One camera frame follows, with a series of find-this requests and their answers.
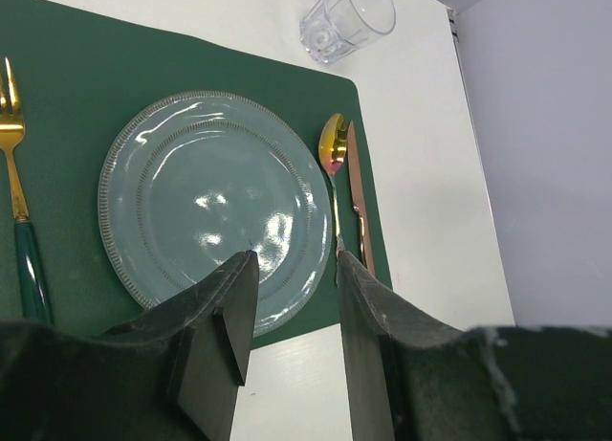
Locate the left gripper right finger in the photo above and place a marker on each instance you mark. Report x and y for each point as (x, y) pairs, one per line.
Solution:
(412, 377)

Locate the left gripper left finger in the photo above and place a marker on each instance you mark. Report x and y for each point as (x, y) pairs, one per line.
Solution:
(172, 373)

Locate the copper knife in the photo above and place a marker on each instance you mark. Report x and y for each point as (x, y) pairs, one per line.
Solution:
(358, 200)

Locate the teal round plate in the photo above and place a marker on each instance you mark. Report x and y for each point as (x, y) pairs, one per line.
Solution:
(199, 176)

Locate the gold iridescent spoon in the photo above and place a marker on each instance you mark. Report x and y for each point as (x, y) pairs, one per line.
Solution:
(332, 151)

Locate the gold fork green handle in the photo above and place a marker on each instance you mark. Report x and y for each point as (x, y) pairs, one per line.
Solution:
(35, 300)

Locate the dark green placemat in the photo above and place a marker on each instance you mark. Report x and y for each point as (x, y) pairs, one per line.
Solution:
(82, 78)

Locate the clear plastic cup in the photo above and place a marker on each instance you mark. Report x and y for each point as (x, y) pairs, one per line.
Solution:
(333, 29)

